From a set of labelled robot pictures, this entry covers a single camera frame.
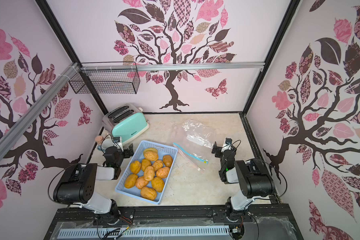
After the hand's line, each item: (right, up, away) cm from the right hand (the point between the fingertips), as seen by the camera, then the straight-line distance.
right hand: (224, 142), depth 92 cm
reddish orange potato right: (-38, -17, -8) cm, 42 cm away
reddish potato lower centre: (-49, -21, -12) cm, 54 cm away
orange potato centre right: (-41, -13, -4) cm, 43 cm away
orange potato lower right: (-39, -22, -12) cm, 47 cm away
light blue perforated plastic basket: (-60, -24, -12) cm, 65 cm away
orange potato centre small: (-49, -12, -4) cm, 50 cm away
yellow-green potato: (-46, -6, 0) cm, 47 cm away
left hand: (-63, -3, +3) cm, 63 cm away
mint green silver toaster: (-62, +13, +1) cm, 63 cm away
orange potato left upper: (-53, -13, -8) cm, 56 cm away
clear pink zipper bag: (-22, 0, +9) cm, 23 cm away
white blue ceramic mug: (-75, -1, +1) cm, 75 cm away
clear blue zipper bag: (-8, +1, +9) cm, 12 cm away
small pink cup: (-79, +1, 0) cm, 79 cm away
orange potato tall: (-44, -16, -12) cm, 49 cm away
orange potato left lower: (-55, -20, -11) cm, 59 cm away
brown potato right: (-35, -11, -3) cm, 37 cm away
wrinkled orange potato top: (-45, -7, -4) cm, 46 cm away
